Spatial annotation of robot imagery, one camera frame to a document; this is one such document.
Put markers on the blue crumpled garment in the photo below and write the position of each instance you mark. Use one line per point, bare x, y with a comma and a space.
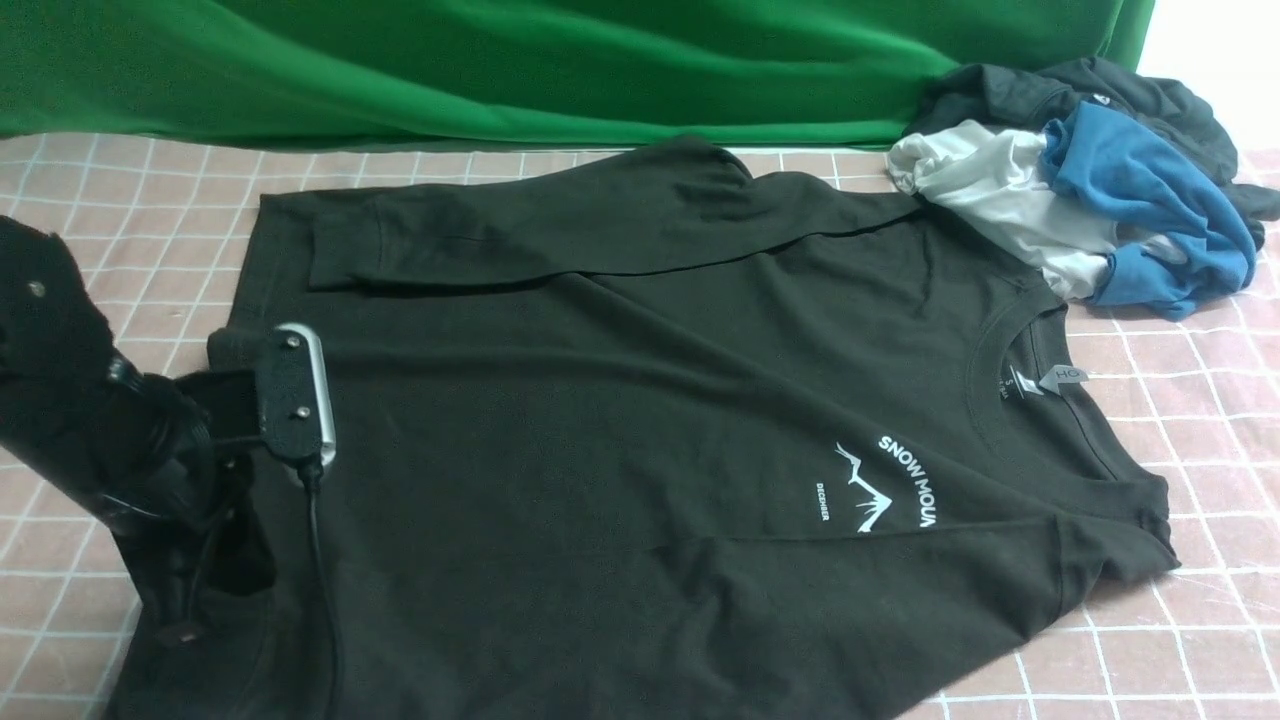
1124, 172

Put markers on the green backdrop cloth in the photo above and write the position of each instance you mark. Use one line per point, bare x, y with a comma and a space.
350, 74

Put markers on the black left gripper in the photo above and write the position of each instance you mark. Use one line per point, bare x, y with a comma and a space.
182, 515

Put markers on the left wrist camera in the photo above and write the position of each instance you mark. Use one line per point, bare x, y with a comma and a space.
296, 419

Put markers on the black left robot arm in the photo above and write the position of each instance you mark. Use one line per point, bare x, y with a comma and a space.
62, 403

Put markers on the white crumpled garment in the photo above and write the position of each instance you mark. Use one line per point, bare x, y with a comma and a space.
993, 181

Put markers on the dark gray crumpled garment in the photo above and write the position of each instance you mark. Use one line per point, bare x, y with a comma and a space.
1028, 99

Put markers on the dark gray long-sleeve shirt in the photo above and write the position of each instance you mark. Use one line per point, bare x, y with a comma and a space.
652, 438

